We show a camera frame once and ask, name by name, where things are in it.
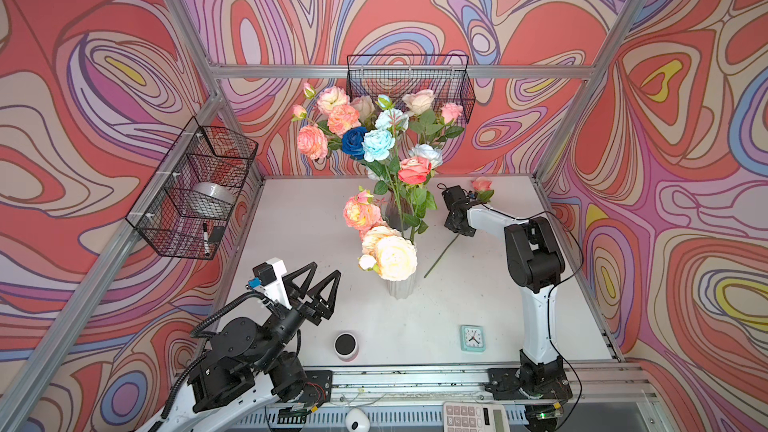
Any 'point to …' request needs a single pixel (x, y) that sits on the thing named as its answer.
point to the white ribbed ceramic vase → (401, 289)
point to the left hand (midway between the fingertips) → (331, 271)
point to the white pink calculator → (474, 417)
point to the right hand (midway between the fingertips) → (462, 230)
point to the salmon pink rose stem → (484, 191)
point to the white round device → (357, 421)
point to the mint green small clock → (473, 338)
